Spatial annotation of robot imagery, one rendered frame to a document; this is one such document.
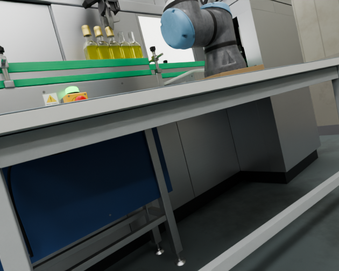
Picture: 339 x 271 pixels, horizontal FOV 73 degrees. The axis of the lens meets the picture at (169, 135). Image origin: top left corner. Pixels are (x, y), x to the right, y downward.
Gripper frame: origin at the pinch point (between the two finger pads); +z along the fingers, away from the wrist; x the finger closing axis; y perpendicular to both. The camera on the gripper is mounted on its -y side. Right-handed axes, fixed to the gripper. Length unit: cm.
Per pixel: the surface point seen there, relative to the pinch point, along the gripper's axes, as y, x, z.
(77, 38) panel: -11.8, 11.9, -0.4
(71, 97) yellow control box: -33, -23, 34
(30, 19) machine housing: -29.3, 14.6, -10.4
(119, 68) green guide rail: -7.3, -13.4, 22.9
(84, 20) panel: -5.3, 12.0, -9.9
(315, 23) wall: 256, -6, -15
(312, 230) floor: 47, -53, 115
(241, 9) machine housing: 96, -14, -11
